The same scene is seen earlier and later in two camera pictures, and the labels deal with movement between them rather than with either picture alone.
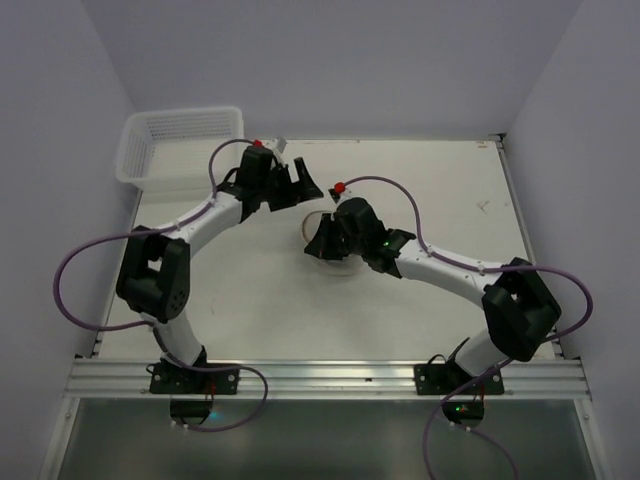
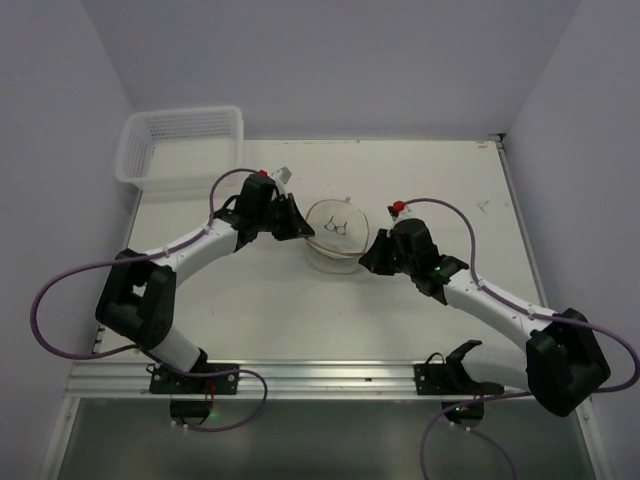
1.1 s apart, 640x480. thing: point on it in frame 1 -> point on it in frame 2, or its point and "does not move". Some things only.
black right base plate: (444, 378) does not move
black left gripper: (282, 187) -> (282, 217)
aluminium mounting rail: (325, 379) does not move
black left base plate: (172, 380) does not move
